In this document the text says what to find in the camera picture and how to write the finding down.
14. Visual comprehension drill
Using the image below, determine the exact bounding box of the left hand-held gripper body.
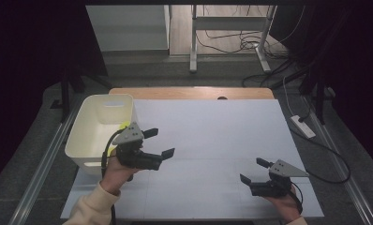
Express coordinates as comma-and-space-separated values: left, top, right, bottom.
112, 121, 164, 172

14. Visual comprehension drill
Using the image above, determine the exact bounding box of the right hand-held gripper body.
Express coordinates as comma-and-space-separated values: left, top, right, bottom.
249, 158, 310, 199

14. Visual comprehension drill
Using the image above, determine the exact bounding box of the white plastic bin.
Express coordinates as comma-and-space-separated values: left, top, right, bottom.
64, 94, 140, 176

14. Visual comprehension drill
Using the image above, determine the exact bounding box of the person's right hand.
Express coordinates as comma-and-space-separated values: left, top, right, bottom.
263, 187, 303, 223

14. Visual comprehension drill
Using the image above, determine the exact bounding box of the person's left hand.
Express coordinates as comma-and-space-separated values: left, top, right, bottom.
99, 154, 142, 195

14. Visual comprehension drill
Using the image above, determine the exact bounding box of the white board sheet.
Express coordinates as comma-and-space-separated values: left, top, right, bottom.
60, 98, 325, 219

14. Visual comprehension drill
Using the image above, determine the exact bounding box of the white power strip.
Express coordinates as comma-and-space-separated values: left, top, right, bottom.
290, 114, 317, 140

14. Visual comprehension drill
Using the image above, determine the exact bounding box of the black metal stand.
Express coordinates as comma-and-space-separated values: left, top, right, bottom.
298, 62, 328, 126
50, 62, 113, 123

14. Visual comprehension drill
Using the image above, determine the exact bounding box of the white cabinet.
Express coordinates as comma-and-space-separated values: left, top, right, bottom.
85, 4, 172, 53

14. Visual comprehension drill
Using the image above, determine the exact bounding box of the left hand-held gripper black cable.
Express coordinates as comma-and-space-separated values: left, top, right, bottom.
100, 127, 127, 225

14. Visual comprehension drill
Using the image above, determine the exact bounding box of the hand-held gripper black cable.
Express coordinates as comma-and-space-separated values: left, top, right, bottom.
100, 127, 127, 225
289, 182, 305, 214

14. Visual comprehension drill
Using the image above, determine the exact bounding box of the right hand-held gripper black cable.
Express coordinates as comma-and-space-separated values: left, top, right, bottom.
289, 182, 305, 214

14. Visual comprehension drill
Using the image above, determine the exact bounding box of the black power strip cable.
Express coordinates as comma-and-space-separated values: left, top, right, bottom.
289, 127, 351, 185

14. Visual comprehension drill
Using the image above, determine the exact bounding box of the thin white cable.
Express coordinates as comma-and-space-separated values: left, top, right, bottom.
282, 76, 294, 117

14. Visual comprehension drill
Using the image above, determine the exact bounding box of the metal floor rail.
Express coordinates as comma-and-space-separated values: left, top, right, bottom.
303, 97, 373, 225
7, 102, 82, 225

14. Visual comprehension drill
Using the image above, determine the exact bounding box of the white metal desk frame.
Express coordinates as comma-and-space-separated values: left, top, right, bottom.
188, 4, 277, 74

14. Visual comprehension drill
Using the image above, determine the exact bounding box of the tangle of black cables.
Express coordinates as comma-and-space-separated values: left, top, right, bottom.
195, 27, 310, 89

